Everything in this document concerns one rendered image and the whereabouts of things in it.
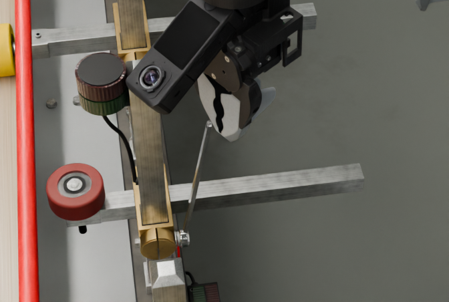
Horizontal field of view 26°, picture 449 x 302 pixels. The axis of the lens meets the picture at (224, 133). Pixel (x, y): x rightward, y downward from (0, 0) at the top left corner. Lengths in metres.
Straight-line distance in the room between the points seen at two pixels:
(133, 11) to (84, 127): 0.47
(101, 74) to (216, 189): 0.34
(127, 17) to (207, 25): 0.57
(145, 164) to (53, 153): 0.55
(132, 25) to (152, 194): 0.26
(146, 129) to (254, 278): 1.18
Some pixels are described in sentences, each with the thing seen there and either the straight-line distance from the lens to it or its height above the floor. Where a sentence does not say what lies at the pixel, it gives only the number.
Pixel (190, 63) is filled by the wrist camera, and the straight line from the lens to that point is 0.84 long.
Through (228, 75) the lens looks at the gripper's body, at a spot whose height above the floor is 1.34.
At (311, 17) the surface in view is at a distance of 1.52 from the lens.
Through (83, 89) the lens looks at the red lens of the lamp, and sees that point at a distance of 1.15.
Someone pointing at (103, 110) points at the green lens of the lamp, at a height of 1.12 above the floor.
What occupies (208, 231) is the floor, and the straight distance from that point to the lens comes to 2.42.
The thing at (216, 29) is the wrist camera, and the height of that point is 1.40.
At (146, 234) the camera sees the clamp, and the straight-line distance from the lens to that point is 1.36.
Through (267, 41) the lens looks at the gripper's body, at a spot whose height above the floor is 1.37.
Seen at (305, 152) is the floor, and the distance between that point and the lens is 2.59.
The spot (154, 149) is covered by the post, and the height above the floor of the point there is 1.03.
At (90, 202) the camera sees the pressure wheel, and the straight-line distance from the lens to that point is 1.35.
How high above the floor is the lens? 1.96
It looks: 48 degrees down
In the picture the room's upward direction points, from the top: straight up
